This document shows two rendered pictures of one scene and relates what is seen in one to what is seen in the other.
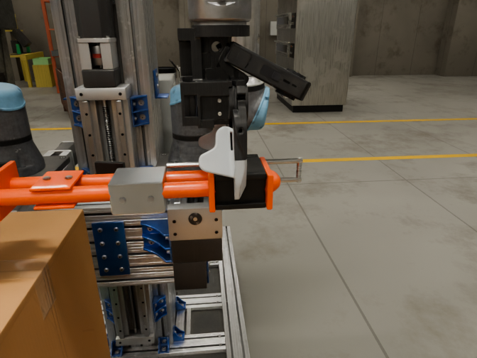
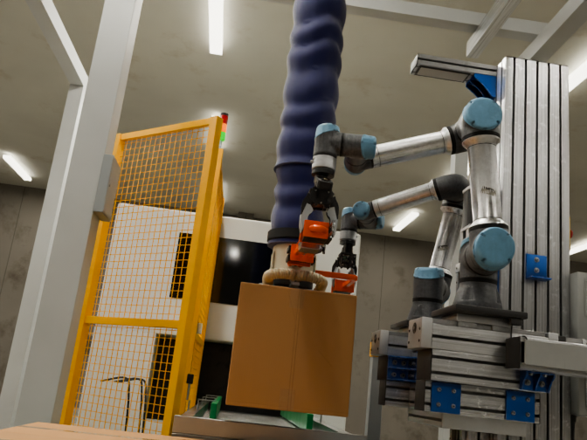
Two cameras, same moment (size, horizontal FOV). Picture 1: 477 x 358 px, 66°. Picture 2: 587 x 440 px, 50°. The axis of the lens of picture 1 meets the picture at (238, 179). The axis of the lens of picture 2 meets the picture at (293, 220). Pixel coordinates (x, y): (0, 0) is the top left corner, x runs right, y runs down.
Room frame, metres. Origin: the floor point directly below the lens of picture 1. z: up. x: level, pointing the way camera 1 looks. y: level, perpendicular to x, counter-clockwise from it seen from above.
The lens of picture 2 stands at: (0.42, -1.83, 0.74)
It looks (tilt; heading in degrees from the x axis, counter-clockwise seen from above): 15 degrees up; 91
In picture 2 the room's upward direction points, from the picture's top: 6 degrees clockwise
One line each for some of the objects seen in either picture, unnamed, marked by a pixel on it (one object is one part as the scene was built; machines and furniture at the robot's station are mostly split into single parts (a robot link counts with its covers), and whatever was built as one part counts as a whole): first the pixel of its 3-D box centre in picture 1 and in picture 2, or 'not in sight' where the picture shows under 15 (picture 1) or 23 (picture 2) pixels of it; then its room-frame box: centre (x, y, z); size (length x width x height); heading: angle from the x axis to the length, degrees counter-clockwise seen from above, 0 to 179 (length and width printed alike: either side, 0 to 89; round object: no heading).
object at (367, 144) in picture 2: not in sight; (357, 147); (0.58, 0.03, 1.50); 0.11 x 0.11 x 0.08; 87
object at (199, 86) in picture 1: (215, 77); (321, 190); (0.48, 0.03, 1.34); 0.09 x 0.08 x 0.12; 96
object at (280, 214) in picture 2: not in sight; (307, 127); (0.41, 0.60, 1.80); 0.22 x 0.22 x 1.04
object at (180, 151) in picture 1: (194, 147); (477, 296); (1.01, 0.13, 1.09); 0.15 x 0.15 x 0.10
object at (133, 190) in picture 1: (140, 190); (309, 244); (0.46, 0.13, 1.20); 0.07 x 0.07 x 0.04; 6
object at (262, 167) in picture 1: (238, 182); (314, 232); (0.47, 0.00, 1.20); 0.08 x 0.07 x 0.05; 96
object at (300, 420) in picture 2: not in sight; (300, 415); (0.55, 2.09, 0.60); 1.60 x 0.11 x 0.09; 94
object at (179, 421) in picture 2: not in sight; (270, 434); (0.41, 0.55, 0.58); 0.70 x 0.03 x 0.06; 4
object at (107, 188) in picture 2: not in sight; (107, 189); (-0.56, 1.22, 1.62); 0.20 x 0.05 x 0.30; 94
